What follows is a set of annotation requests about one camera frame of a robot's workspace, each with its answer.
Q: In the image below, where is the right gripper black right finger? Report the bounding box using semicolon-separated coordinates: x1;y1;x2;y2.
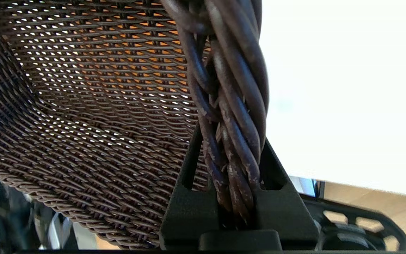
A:
254;139;320;250

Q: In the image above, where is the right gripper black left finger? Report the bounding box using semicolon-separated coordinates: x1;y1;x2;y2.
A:
160;122;224;250

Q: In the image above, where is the dark brown wicker basket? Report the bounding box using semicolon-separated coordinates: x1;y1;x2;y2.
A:
0;0;270;250

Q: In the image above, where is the orange wicker basket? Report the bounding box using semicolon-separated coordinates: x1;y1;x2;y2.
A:
20;11;212;94

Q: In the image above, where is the black perforated robot part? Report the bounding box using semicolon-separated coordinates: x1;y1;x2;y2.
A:
300;198;406;251

